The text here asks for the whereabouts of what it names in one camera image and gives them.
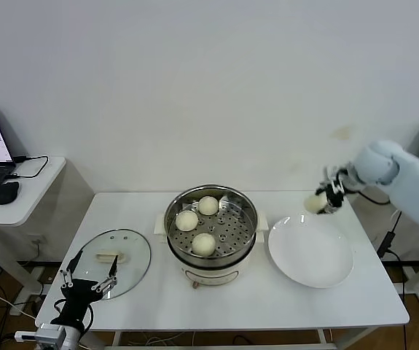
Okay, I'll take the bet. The white work table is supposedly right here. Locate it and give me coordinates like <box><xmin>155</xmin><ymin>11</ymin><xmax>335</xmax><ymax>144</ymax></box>
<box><xmin>35</xmin><ymin>190</ymin><xmax>411</xmax><ymax>350</ymax></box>

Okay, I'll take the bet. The white steamed baozi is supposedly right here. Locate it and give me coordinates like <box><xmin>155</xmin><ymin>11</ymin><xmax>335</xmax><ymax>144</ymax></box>
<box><xmin>191</xmin><ymin>233</ymin><xmax>217</xmax><ymax>257</ymax></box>
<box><xmin>303</xmin><ymin>194</ymin><xmax>327</xmax><ymax>214</ymax></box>
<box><xmin>175</xmin><ymin>210</ymin><xmax>200</xmax><ymax>233</ymax></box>
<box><xmin>197</xmin><ymin>195</ymin><xmax>219</xmax><ymax>216</ymax></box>

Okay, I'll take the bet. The round white plate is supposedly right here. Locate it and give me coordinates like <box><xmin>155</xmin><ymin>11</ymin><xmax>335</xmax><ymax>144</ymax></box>
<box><xmin>267</xmin><ymin>214</ymin><xmax>355</xmax><ymax>289</ymax></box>

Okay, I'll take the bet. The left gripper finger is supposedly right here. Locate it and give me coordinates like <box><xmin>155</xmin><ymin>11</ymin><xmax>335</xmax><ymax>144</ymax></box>
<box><xmin>91</xmin><ymin>254</ymin><xmax>120</xmax><ymax>294</ymax></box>
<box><xmin>59</xmin><ymin>249</ymin><xmax>85</xmax><ymax>290</ymax></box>

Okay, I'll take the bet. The black computer mouse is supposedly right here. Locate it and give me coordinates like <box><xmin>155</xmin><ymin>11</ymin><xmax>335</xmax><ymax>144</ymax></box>
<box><xmin>0</xmin><ymin>181</ymin><xmax>20</xmax><ymax>206</ymax></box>

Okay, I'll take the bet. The white electric cooker base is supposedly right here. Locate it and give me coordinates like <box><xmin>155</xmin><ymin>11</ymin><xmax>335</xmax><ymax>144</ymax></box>
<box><xmin>154</xmin><ymin>211</ymin><xmax>270</xmax><ymax>291</ymax></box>

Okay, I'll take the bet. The perforated steel steamer basket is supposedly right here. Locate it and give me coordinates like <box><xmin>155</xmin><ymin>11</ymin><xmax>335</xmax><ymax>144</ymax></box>
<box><xmin>164</xmin><ymin>184</ymin><xmax>259</xmax><ymax>266</ymax></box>

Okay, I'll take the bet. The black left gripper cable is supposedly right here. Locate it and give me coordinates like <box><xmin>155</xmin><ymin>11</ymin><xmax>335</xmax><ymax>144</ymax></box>
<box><xmin>53</xmin><ymin>298</ymin><xmax>94</xmax><ymax>333</ymax></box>

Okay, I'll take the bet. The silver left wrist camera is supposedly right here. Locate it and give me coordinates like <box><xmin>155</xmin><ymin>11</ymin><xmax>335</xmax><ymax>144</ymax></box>
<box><xmin>15</xmin><ymin>324</ymin><xmax>68</xmax><ymax>347</ymax></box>

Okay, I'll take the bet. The black laptop power cable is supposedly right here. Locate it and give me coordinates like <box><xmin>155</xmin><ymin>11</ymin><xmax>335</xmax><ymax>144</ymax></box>
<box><xmin>7</xmin><ymin>155</ymin><xmax>51</xmax><ymax>179</ymax></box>

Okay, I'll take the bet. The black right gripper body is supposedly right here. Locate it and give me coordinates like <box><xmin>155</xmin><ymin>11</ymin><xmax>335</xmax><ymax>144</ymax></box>
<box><xmin>325</xmin><ymin>166</ymin><xmax>358</xmax><ymax>214</ymax></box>

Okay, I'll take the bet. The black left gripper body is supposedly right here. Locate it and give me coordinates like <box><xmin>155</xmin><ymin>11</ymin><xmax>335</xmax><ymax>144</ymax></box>
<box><xmin>50</xmin><ymin>278</ymin><xmax>103</xmax><ymax>326</ymax></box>

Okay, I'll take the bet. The glass lid with cream handle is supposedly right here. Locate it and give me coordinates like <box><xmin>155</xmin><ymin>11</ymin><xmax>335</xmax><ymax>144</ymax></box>
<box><xmin>71</xmin><ymin>228</ymin><xmax>153</xmax><ymax>300</ymax></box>

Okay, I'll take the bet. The black charger with cable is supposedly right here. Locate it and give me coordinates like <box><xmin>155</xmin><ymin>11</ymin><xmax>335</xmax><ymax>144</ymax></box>
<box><xmin>376</xmin><ymin>210</ymin><xmax>414</xmax><ymax>296</ymax></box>

